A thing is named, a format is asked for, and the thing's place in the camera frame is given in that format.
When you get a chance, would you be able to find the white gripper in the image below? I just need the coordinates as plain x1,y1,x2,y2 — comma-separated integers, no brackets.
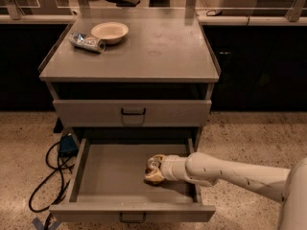
145,154,188,185

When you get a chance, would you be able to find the orange soda can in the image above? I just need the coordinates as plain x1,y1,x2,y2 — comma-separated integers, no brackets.
147,158,163,173

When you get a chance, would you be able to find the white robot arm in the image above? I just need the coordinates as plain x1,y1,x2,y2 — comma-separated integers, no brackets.
145,152,307,230

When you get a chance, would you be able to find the open grey middle drawer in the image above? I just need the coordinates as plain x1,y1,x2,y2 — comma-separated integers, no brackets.
50,139,215,223

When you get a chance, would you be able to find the grey drawer cabinet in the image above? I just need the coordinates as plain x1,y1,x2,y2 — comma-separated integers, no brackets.
40,8,221,146

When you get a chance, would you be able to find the closed grey top drawer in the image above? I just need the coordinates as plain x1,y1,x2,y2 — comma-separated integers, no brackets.
54,100,211,127

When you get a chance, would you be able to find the blue power adapter box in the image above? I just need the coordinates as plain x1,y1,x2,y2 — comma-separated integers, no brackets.
59,134,79,157

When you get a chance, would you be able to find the blue floor tape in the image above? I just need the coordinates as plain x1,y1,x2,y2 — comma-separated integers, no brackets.
32,218,60,230

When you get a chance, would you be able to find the white bowl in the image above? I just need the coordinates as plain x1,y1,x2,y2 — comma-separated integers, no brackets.
91,22,129,45

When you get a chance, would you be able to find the black office chair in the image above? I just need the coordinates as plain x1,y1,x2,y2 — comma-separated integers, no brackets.
106,0,140,7

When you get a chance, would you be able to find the black floor cable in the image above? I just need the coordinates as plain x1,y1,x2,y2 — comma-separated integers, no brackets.
28,140,77,230

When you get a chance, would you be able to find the black cable on ledge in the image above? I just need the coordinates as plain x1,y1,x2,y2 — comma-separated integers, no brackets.
204,9,224,17

